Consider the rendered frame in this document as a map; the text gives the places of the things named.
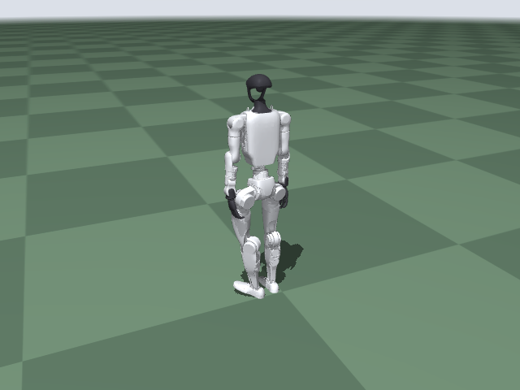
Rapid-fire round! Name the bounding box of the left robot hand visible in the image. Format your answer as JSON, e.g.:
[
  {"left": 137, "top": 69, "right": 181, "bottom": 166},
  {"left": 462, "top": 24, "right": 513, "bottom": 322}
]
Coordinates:
[{"left": 226, "top": 188, "right": 244, "bottom": 219}]

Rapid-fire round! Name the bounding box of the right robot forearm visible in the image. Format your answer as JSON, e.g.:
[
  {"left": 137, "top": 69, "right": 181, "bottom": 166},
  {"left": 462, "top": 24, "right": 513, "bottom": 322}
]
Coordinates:
[{"left": 277, "top": 152, "right": 290, "bottom": 184}]

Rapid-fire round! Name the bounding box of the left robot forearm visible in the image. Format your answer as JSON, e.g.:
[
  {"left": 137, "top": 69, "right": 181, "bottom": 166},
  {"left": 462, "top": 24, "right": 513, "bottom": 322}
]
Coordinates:
[{"left": 224, "top": 152, "right": 238, "bottom": 196}]

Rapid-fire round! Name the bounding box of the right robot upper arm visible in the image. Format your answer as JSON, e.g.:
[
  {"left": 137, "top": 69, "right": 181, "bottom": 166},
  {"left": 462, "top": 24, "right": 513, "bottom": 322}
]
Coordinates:
[{"left": 277, "top": 110, "right": 291, "bottom": 156}]

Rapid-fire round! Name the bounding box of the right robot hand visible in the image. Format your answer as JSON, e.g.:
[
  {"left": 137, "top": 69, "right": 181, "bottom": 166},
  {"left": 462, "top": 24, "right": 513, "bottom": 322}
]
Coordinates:
[{"left": 278, "top": 177, "right": 288, "bottom": 209}]

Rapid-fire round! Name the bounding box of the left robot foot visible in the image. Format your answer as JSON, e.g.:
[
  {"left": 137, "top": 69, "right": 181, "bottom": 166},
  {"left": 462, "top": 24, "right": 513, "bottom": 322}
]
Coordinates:
[{"left": 233, "top": 280, "right": 265, "bottom": 299}]

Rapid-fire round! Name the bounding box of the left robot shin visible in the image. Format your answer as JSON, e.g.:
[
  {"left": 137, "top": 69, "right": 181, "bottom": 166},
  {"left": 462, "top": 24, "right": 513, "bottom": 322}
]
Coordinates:
[{"left": 240, "top": 241, "right": 261, "bottom": 290}]

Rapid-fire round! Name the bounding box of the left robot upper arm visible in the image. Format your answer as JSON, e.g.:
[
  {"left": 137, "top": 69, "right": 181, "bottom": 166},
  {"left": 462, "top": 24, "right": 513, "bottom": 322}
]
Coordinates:
[{"left": 226, "top": 114, "right": 246, "bottom": 164}]

